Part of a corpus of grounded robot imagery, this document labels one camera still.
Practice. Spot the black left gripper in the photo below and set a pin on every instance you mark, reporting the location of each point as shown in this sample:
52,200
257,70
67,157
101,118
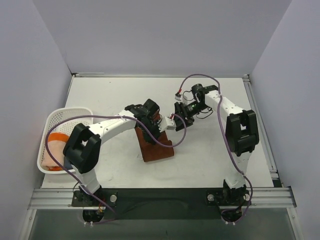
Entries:
150,132

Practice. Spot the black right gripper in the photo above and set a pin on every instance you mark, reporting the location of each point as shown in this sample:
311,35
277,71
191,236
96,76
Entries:
180,115

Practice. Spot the brown towel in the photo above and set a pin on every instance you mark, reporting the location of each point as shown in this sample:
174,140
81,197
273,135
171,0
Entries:
153,152

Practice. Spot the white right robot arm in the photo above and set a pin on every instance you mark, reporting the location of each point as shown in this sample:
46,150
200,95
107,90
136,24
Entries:
240,133

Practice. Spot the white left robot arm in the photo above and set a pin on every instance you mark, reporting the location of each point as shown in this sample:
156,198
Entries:
82,149

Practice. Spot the white plastic basket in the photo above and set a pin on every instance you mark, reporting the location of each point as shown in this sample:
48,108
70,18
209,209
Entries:
56,117

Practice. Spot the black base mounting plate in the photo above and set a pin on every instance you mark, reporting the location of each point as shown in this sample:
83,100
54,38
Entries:
161,204

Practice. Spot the blue towel in basket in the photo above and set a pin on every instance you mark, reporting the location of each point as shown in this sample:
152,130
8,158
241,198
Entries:
67,164

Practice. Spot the orange towel in basket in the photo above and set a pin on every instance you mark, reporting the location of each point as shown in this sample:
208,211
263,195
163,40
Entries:
57,136

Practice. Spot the peach towel in basket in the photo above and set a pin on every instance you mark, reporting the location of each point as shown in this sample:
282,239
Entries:
56,149

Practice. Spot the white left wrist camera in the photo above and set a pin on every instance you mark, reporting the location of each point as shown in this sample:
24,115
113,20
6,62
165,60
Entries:
166,123

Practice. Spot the aluminium right side rail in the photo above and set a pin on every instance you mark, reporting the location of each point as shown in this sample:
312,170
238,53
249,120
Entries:
273,170

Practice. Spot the aluminium back frame rail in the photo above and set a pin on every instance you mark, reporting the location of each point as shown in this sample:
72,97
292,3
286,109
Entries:
105,75

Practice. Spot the aluminium frame rail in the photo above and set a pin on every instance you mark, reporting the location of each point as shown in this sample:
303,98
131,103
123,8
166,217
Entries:
67,198
105,75

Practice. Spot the aluminium front frame rail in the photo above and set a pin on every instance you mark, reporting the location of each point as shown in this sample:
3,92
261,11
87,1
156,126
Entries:
67,198

